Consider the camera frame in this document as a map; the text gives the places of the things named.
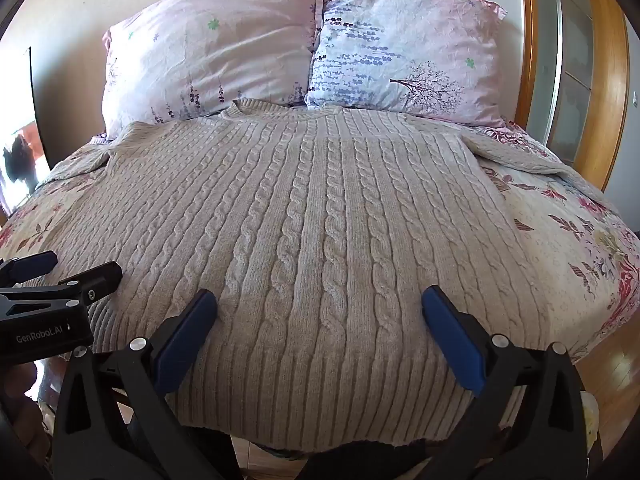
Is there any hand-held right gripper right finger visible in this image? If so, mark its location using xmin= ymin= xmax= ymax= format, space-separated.
xmin=421 ymin=285 xmax=588 ymax=480

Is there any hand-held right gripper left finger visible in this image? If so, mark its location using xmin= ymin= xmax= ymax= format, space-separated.
xmin=52 ymin=288 xmax=236 ymax=480

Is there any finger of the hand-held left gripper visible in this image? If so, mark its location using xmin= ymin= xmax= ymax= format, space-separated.
xmin=57 ymin=261 xmax=124 ymax=306
xmin=0 ymin=251 xmax=59 ymax=288

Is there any beige cable-knit sweater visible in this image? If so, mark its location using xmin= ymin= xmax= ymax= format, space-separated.
xmin=47 ymin=99 xmax=583 ymax=453

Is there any floral bedsheet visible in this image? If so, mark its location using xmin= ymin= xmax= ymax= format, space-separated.
xmin=0 ymin=120 xmax=640 ymax=366

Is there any pink floral pillow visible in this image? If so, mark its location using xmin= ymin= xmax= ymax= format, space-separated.
xmin=101 ymin=0 xmax=321 ymax=138

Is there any wooden headboard shelf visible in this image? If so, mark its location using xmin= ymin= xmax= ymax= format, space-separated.
xmin=417 ymin=0 xmax=632 ymax=193

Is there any light blue tree-print pillow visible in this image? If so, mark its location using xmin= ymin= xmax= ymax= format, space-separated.
xmin=305 ymin=0 xmax=508 ymax=128

